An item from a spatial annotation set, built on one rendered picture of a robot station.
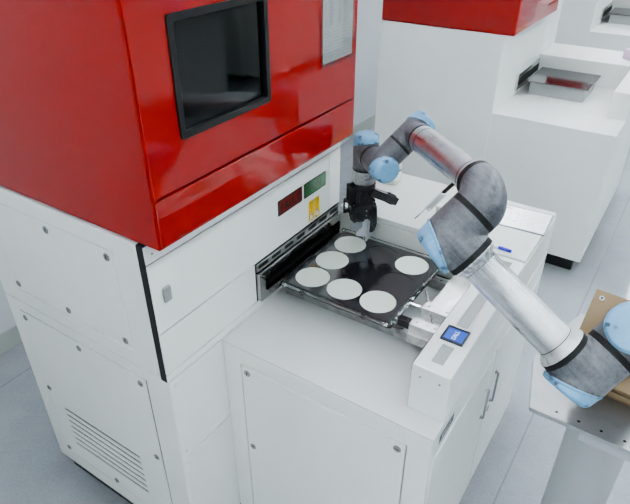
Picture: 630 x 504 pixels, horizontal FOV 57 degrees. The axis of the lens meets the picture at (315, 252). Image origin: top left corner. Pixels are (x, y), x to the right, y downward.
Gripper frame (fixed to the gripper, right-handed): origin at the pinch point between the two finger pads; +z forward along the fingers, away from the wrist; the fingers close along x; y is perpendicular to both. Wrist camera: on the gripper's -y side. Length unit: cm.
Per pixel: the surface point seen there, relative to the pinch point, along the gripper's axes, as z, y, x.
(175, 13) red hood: -77, 59, 26
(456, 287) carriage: 3.3, -12.5, 31.3
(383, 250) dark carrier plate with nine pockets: 1.4, -1.8, 7.5
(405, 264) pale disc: 1.3, -3.7, 17.2
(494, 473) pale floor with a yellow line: 91, -37, 40
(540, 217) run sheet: -6, -52, 21
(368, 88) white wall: 55, -169, -296
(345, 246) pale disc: 1.3, 8.1, 0.5
